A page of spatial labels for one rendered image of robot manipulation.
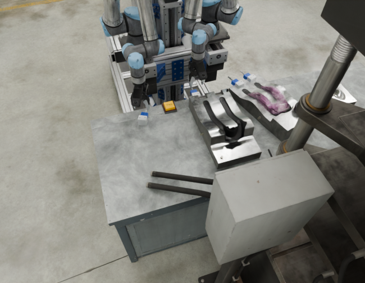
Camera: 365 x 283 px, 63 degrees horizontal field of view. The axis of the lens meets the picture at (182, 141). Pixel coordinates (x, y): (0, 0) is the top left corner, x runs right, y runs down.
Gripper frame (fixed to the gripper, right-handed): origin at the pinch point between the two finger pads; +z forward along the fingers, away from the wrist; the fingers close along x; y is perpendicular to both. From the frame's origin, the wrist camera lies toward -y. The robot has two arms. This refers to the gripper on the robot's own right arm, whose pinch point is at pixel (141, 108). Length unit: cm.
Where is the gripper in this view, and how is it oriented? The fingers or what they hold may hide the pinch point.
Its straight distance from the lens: 177.0
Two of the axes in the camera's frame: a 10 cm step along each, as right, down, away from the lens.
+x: -9.9, -1.4, 0.9
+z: -0.1, 6.0, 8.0
